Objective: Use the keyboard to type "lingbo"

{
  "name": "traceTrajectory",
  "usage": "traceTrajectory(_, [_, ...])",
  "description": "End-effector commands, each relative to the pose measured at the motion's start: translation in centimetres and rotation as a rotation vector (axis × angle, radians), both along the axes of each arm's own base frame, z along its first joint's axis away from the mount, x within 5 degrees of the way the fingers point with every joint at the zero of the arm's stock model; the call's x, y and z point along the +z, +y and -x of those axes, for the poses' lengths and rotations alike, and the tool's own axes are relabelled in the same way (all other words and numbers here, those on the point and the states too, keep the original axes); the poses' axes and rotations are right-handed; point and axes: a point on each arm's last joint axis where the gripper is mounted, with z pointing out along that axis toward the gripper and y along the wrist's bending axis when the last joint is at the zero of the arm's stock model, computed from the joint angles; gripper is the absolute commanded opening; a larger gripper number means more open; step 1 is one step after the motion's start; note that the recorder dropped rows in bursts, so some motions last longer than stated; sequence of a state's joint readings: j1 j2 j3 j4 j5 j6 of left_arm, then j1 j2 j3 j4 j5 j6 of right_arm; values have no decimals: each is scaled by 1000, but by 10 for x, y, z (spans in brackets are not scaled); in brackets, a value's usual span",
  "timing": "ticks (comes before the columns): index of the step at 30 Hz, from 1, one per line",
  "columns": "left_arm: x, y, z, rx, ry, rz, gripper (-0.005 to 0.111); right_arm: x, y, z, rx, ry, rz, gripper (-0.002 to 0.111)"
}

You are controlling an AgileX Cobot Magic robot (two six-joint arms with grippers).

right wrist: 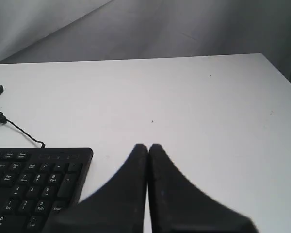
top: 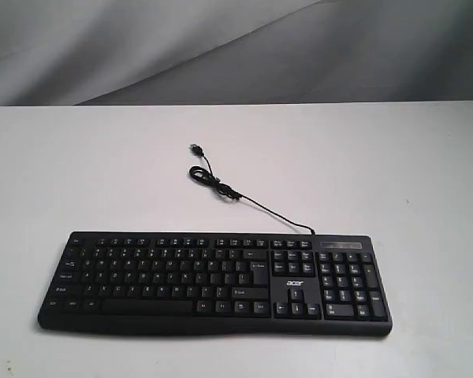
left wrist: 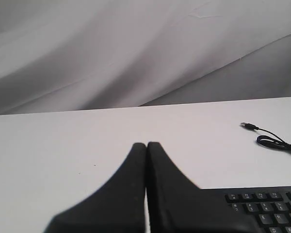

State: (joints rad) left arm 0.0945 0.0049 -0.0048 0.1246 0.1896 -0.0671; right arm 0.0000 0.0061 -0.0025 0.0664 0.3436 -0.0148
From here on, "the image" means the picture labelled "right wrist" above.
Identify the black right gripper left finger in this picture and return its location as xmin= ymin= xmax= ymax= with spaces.
xmin=43 ymin=144 xmax=147 ymax=233

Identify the grey backdrop cloth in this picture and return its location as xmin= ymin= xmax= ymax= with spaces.
xmin=0 ymin=0 xmax=291 ymax=82

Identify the black acer keyboard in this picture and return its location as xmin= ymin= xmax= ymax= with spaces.
xmin=0 ymin=148 xmax=93 ymax=233

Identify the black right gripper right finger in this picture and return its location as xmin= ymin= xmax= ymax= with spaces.
xmin=148 ymin=144 xmax=258 ymax=233

